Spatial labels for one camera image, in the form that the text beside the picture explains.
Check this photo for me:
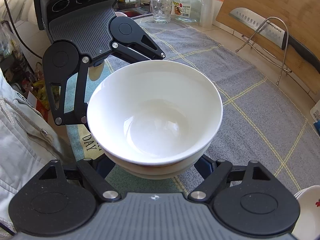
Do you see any white floral bowl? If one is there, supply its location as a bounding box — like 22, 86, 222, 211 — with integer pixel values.
117, 164, 194, 180
104, 150, 209, 168
87, 60, 223, 166

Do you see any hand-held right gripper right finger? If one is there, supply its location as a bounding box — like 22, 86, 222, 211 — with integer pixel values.
187, 154, 272, 202

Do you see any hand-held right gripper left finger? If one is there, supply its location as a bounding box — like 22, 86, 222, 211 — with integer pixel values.
39, 155, 120, 202

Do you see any white red sink basin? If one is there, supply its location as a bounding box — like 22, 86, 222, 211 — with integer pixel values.
115, 9, 143, 18

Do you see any white fruit-print plate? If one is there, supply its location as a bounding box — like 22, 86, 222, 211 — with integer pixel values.
294, 185, 320, 240

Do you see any pile of colourful packets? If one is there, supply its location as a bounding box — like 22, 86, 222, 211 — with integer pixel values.
0, 20, 50, 110

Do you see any wooden cutting board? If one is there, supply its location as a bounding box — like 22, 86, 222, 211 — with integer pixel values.
215, 0, 320, 103

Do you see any tall plastic wrap roll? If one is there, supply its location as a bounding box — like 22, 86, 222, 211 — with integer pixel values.
199, 0, 218, 28

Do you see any grey-blue checked towel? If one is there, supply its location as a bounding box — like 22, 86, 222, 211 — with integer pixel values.
66, 17, 315, 198

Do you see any person's left hand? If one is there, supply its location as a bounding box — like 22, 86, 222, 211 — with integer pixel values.
89, 61, 105, 81

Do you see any metal wire rack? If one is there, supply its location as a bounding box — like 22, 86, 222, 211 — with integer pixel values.
235, 16, 293, 85

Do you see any clear glass cup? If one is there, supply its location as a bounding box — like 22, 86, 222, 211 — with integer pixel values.
149, 0, 173, 24

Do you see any glass jar with lid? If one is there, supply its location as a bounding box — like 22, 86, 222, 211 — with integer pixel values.
173, 0, 202, 23

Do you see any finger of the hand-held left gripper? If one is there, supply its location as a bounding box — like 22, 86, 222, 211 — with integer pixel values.
45, 56, 90, 126
111, 27, 166, 64

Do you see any black-handled kitchen knife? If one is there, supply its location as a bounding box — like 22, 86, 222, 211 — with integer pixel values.
229, 7, 320, 73

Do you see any black cable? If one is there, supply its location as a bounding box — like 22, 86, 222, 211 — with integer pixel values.
0, 0, 42, 59

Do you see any person's light jacket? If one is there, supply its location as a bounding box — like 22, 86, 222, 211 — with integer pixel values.
0, 67, 78, 230

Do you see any steel sink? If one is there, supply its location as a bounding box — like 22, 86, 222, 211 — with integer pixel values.
114, 0, 153, 19

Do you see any white and blue salt bag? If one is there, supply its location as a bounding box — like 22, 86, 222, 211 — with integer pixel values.
309, 102, 320, 132

